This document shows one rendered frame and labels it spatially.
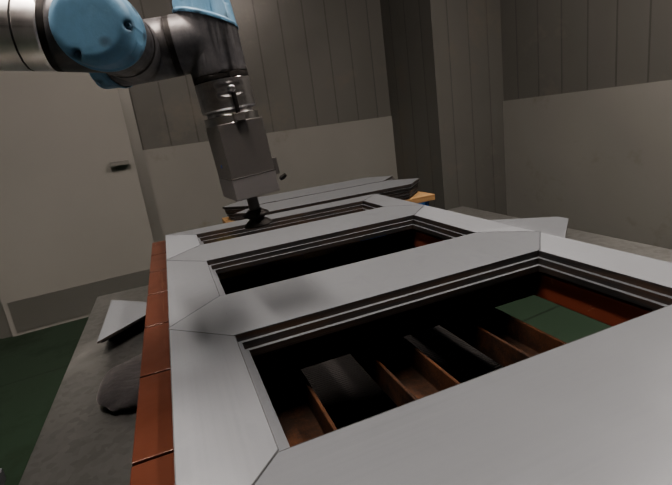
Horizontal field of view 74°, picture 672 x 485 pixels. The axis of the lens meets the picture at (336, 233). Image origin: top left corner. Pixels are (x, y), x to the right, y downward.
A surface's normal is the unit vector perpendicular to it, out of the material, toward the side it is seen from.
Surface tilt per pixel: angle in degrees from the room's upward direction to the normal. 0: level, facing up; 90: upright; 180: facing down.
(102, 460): 0
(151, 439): 0
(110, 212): 90
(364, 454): 0
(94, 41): 91
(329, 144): 90
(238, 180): 89
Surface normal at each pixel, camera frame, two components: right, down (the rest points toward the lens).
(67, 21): 0.21, 0.23
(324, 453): -0.13, -0.96
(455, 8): 0.44, 0.16
